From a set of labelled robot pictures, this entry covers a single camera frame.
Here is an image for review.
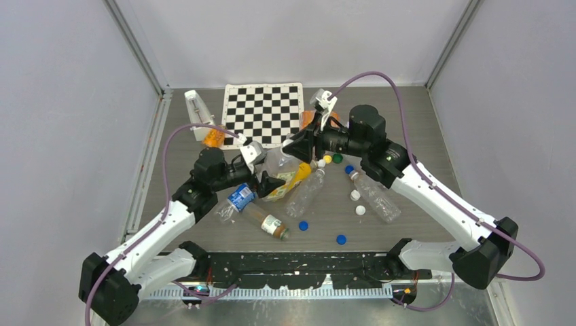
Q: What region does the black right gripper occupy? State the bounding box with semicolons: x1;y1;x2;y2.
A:
283;111;367;166

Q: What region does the tall clear juice bottle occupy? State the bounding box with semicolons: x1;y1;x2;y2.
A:
264;145;300;177

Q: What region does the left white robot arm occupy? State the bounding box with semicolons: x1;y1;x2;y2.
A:
79;143;284;325

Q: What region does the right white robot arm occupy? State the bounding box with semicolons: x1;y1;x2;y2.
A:
283;105;518;289

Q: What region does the clear bottle near right arm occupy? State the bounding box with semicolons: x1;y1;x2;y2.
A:
348;169;401;223

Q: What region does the yellow label bottle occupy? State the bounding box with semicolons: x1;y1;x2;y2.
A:
263;163;312;202

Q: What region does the orange label wide bottle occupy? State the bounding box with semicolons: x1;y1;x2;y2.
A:
297;111;350;134

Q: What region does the blue label clear bottle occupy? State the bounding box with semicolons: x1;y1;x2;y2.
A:
214;183;256;223

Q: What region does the clear crumpled plastic bottle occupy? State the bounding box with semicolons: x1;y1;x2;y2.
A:
285;168;325;219

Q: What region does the green bottle cap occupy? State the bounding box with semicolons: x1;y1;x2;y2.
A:
331;153;344;164

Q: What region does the brown coffee bottle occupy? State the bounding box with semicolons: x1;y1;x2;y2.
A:
241;203;290;240

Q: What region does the small orange bottle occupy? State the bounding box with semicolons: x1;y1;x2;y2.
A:
202;128;226;148

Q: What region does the small white bottle cap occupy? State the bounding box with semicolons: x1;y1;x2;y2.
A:
350;189;361;201

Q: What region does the black white checkerboard mat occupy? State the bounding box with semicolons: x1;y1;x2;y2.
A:
221;82;304;149

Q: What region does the white metronome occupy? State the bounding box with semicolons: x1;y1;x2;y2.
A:
184;90;215;142

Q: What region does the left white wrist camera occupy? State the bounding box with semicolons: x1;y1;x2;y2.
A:
238;133;266;174

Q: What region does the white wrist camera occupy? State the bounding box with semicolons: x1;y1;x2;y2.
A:
238;133;266;174
310;88;338;131

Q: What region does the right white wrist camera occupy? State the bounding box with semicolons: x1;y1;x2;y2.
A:
310;88;338;131

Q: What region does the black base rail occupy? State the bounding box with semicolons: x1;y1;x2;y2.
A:
179;241;432;290

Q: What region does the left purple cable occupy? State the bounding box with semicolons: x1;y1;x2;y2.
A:
84;124;246;326

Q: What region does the purple cable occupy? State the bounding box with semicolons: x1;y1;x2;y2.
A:
328;70;546;282
84;124;246;326

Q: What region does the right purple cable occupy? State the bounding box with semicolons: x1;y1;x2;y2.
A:
328;70;546;282

